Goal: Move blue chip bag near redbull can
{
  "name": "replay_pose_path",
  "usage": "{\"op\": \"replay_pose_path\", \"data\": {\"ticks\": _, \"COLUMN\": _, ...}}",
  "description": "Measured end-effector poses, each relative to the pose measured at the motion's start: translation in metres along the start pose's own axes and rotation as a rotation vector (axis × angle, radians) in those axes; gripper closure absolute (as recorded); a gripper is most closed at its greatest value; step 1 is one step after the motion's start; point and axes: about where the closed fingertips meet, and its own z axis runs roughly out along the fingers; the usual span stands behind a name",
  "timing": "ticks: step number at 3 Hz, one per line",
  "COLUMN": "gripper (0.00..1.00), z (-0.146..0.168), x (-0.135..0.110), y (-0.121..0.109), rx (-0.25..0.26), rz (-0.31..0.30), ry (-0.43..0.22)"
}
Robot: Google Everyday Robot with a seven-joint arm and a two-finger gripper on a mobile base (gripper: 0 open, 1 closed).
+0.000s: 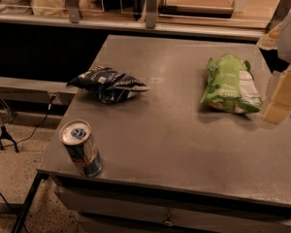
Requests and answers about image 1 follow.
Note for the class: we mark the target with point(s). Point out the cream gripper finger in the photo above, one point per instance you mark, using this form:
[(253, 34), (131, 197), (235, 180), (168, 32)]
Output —
[(269, 41), (276, 107)]

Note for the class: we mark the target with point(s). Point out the blue chip bag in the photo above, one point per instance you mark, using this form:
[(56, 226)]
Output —
[(108, 85)]

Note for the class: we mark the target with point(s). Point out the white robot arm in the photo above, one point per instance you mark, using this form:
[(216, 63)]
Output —
[(283, 51)]

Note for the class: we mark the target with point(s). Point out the green chip bag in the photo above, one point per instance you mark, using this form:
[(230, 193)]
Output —
[(230, 86)]

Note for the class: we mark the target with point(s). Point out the redbull can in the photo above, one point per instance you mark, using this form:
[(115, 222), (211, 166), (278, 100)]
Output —
[(76, 136)]

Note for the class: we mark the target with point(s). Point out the brown pegboard tray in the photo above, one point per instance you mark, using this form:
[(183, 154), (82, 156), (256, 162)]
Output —
[(196, 8)]

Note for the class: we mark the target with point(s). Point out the grey table drawer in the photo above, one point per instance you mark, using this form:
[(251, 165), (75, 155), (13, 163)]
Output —
[(110, 214)]

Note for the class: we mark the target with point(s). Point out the black table leg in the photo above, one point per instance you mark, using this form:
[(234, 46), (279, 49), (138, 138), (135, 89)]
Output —
[(20, 220)]

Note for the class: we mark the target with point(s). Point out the black tripod stand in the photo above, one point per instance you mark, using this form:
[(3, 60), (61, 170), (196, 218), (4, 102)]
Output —
[(6, 136)]

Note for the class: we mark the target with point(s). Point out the grey metal post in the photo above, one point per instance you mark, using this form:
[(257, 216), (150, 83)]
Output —
[(73, 10), (151, 14)]

